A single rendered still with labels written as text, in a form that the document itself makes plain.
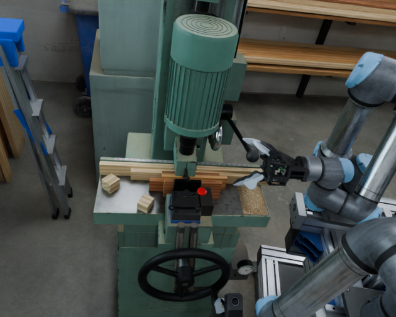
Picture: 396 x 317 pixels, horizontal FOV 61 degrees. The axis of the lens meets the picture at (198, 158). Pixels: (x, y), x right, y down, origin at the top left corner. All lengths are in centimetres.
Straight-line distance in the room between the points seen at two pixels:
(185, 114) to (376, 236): 57
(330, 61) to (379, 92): 239
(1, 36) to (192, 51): 99
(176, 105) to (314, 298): 60
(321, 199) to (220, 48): 56
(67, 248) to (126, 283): 75
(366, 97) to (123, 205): 83
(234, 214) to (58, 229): 134
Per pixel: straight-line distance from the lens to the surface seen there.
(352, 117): 122
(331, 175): 107
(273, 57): 322
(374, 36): 419
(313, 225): 152
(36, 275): 212
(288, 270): 200
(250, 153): 90
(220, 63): 91
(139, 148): 153
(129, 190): 120
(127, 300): 162
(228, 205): 121
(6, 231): 234
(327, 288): 82
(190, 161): 113
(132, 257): 134
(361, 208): 114
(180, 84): 95
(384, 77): 111
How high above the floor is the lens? 177
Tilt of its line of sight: 40 degrees down
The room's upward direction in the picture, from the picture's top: 11 degrees clockwise
